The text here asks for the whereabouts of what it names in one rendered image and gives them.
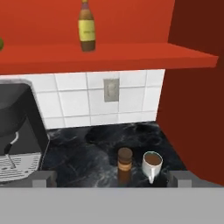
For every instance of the red open cabinet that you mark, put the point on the red open cabinet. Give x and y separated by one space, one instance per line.
122 38

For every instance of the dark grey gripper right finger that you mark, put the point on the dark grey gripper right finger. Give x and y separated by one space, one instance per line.
180 178

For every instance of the black coffee machine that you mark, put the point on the black coffee machine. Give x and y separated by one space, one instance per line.
19 131

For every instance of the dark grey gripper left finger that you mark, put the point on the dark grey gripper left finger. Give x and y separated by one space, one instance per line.
43 178

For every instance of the white mug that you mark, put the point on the white mug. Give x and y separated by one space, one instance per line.
151 166

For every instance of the green round object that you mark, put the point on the green round object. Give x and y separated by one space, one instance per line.
1 43

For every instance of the grey wall switch plate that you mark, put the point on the grey wall switch plate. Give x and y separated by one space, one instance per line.
111 90

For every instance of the brown spice bottle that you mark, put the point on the brown spice bottle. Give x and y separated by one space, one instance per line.
124 166

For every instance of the brown bottle with yellow label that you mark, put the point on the brown bottle with yellow label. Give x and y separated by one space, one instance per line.
86 29

